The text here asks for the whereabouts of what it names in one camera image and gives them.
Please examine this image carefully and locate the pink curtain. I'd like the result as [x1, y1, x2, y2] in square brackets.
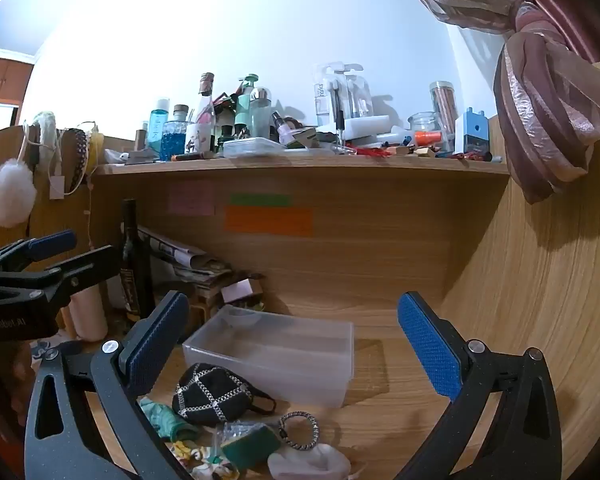
[382, 0, 600, 206]

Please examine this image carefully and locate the yellow patterned cloth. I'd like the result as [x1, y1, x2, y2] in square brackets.
[169, 439, 241, 480]

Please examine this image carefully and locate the stack of newspapers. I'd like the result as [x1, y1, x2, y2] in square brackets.
[139, 226, 234, 291]

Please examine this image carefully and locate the glass jar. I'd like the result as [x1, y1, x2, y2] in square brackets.
[408, 112, 441, 146]

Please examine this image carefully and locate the green pump bottle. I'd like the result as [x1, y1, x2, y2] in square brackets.
[234, 73, 261, 137]

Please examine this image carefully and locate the blue gel bottle with cork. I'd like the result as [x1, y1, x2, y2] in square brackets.
[160, 104, 189, 162]

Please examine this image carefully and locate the green sticky note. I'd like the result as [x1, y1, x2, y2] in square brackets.
[229, 193, 292, 207]

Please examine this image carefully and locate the flat clear plastic case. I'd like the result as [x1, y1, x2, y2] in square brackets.
[221, 137, 286, 159]

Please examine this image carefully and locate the white printed bottle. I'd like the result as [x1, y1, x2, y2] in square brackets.
[184, 122, 214, 156]

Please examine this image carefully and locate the tall clear canister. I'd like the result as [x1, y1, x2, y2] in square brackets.
[428, 80, 457, 154]

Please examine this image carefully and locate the small cardboard box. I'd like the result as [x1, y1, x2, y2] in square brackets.
[220, 277, 264, 307]

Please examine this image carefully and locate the clear bottle with brown cap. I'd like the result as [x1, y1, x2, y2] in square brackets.
[196, 72, 217, 154]

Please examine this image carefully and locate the white fluffy puff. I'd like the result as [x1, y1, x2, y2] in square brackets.
[0, 158, 37, 229]

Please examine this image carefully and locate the wooden wall cabinet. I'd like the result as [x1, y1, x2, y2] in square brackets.
[0, 46, 35, 107]

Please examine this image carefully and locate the pale pink cylinder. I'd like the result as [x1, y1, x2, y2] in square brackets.
[69, 285, 109, 341]

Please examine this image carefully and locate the tall blue liquid bottle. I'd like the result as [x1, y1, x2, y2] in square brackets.
[147, 98, 171, 157]

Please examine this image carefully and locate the clear bottle with silver cap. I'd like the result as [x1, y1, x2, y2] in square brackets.
[249, 87, 273, 139]

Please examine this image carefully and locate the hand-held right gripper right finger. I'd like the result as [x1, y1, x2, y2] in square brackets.
[392, 291, 564, 480]

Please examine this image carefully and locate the pink sticky note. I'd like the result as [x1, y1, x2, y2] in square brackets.
[168, 182, 216, 217]

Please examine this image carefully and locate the black chain-decorated face mask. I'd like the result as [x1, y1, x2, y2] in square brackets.
[172, 362, 278, 427]

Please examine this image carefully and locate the translucent plastic storage box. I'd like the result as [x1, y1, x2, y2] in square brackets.
[182, 304, 356, 409]

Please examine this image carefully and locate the green sponge in clear wrapper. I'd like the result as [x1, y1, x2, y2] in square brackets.
[215, 421, 282, 472]

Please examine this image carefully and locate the silver black hair tie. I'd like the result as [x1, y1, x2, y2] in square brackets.
[278, 411, 320, 452]

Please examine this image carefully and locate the white soft pad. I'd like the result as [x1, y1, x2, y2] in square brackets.
[267, 442, 352, 479]

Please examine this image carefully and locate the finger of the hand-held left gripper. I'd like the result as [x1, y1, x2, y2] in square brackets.
[46, 244, 122, 295]
[0, 230, 79, 274]

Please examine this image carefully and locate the beaded headband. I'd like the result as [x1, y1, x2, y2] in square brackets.
[61, 127, 94, 197]

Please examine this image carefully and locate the white foam block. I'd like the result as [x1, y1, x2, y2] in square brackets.
[342, 115, 394, 141]

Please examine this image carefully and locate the blue white pencil sharpener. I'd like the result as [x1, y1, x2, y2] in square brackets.
[454, 107, 490, 154]

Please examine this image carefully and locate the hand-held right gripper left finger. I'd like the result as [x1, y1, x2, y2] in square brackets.
[24, 290, 193, 480]

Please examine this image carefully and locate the green cloth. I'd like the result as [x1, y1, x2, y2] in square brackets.
[139, 397, 200, 442]

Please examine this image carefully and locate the clear acrylic brush organizer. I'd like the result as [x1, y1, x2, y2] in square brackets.
[312, 62, 374, 129]

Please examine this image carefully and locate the white plush headband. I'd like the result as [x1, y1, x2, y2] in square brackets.
[32, 110, 59, 162]

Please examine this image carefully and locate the dark glass bottle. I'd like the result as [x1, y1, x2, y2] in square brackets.
[120, 199, 156, 322]

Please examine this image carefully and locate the orange sticky note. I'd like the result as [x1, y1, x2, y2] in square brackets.
[224, 207, 314, 238]

